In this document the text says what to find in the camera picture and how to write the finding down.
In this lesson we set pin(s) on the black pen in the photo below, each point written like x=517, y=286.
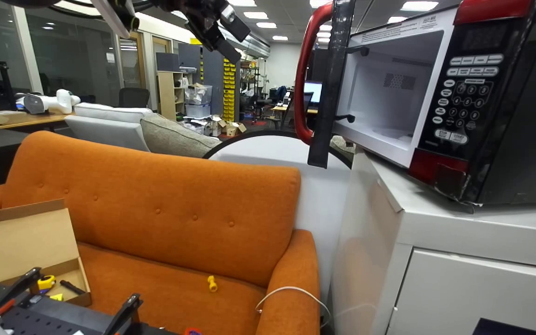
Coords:
x=72, y=286

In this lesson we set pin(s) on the small yellow dumbbell toy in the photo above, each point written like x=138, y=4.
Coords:
x=212, y=283

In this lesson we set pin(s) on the wooden office desk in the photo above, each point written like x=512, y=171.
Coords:
x=13, y=119

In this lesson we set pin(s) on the white cabinet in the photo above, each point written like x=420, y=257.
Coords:
x=465, y=234

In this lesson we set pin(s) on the pale green block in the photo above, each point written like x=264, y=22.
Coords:
x=56, y=298

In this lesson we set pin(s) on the yellow tape measure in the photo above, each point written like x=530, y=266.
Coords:
x=44, y=283

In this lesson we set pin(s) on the grey cushion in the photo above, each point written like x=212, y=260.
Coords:
x=175, y=139

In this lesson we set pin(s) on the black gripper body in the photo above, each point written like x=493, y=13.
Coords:
x=203, y=13

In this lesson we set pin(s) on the red black microwave body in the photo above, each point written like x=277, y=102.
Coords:
x=515, y=123

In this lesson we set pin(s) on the wooden shelf unit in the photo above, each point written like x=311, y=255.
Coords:
x=169, y=93

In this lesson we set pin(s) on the orange black bar clamp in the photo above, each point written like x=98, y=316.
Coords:
x=123, y=313
x=17, y=288

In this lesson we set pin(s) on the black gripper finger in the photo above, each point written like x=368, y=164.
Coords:
x=234, y=22
x=223, y=45

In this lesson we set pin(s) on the open flat cardboard box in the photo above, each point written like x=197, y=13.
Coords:
x=28, y=242

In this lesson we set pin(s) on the black work table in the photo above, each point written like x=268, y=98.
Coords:
x=63, y=322

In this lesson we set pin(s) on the orange fabric sofa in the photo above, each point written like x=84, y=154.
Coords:
x=156, y=197

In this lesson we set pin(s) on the white upholstered seat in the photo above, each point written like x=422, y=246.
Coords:
x=106, y=126

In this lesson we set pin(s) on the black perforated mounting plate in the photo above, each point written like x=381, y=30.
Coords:
x=50, y=318

